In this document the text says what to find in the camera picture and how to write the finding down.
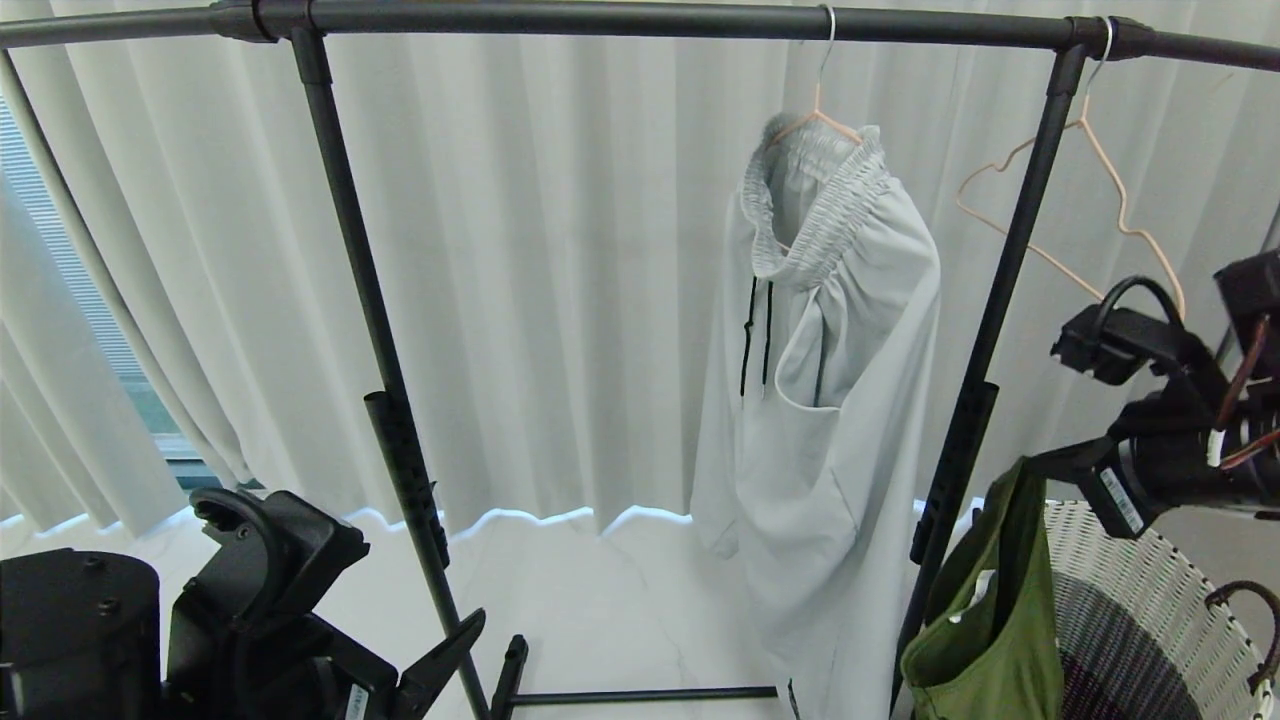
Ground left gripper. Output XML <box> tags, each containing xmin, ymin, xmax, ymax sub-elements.
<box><xmin>225</xmin><ymin>607</ymin><xmax>530</xmax><ymax>720</ymax></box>

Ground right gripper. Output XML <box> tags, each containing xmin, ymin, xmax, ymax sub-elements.
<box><xmin>1019</xmin><ymin>400</ymin><xmax>1223</xmax><ymax>541</ymax></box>

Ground green garment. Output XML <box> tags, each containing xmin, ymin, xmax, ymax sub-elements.
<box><xmin>899</xmin><ymin>457</ymin><xmax>1067</xmax><ymax>720</ymax></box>

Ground pale grey shorts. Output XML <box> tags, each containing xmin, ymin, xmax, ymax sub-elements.
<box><xmin>689</xmin><ymin>113</ymin><xmax>943</xmax><ymax>720</ymax></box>

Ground pink clothes hanger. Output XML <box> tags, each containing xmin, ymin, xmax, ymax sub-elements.
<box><xmin>764</xmin><ymin>4</ymin><xmax>865</xmax><ymax>149</ymax></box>
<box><xmin>954</xmin><ymin>18</ymin><xmax>1189</xmax><ymax>323</ymax></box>

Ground white laundry basket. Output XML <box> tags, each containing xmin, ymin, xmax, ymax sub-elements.
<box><xmin>1043</xmin><ymin>499</ymin><xmax>1280</xmax><ymax>720</ymax></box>

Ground black clothes rack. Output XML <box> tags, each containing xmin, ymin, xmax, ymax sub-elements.
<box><xmin>0</xmin><ymin>0</ymin><xmax>1280</xmax><ymax>720</ymax></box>

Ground white curtain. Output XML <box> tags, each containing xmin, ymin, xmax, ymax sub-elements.
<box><xmin>0</xmin><ymin>168</ymin><xmax>191</xmax><ymax>533</ymax></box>
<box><xmin>0</xmin><ymin>0</ymin><xmax>1280</xmax><ymax>536</ymax></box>

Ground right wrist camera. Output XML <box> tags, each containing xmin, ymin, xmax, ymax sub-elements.
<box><xmin>1050</xmin><ymin>300</ymin><xmax>1227</xmax><ymax>403</ymax></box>

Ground black cable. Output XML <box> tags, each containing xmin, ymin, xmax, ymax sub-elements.
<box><xmin>1092</xmin><ymin>274</ymin><xmax>1189</xmax><ymax>336</ymax></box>

